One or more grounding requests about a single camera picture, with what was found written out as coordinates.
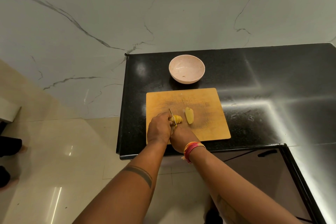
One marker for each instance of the person's left hand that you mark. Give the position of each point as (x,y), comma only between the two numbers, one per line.
(158,129)

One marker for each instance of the person's right hand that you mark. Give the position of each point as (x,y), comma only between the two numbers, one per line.
(183,138)

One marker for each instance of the yellow potato half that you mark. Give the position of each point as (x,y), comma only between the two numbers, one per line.
(189,115)

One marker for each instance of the pink speckled bowl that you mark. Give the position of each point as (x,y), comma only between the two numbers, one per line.
(187,66)

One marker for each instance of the person's right forearm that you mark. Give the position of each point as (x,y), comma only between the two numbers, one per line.
(231,184)

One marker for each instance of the person's left forearm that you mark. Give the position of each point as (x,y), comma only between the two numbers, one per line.
(131,189)

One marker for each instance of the person's foot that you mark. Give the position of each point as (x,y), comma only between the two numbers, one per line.
(212,217)

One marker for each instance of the wooden cutting board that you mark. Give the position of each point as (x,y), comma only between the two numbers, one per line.
(210,121)

